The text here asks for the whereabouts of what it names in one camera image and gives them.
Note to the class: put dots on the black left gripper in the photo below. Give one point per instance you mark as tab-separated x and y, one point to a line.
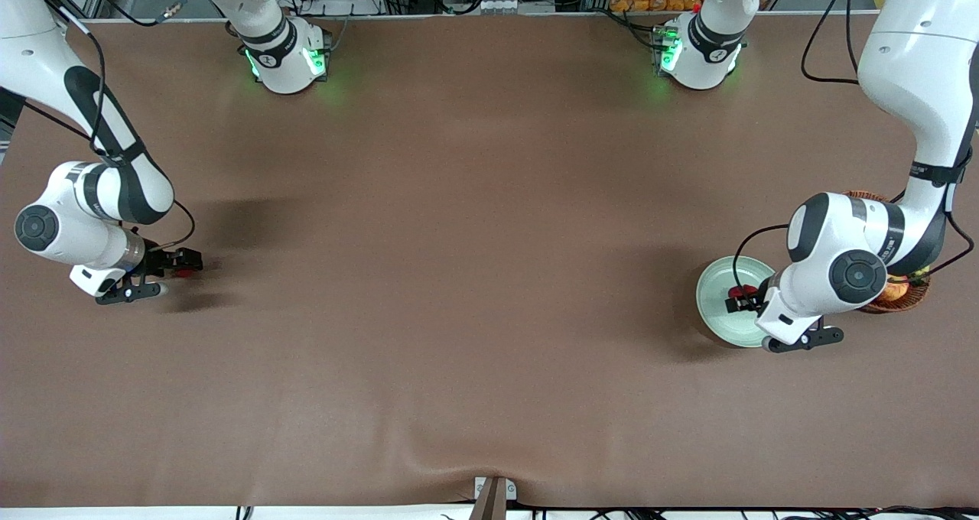
752	297

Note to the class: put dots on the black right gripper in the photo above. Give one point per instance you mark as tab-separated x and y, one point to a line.
162	261

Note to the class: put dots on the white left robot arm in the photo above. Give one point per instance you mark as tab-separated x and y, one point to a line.
918	61

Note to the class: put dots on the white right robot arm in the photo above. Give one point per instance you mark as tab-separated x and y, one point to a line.
69	241

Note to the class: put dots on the pale green round plate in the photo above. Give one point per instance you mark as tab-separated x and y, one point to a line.
715	306

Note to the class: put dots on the red yellow apple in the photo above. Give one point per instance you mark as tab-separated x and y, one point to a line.
895	289

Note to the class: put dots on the brown wicker basket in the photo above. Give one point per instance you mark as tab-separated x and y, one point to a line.
910	300

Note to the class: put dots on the brown table cloth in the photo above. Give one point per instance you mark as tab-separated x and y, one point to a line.
489	275

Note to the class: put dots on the white terminal block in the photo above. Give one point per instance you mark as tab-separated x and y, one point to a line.
512	5

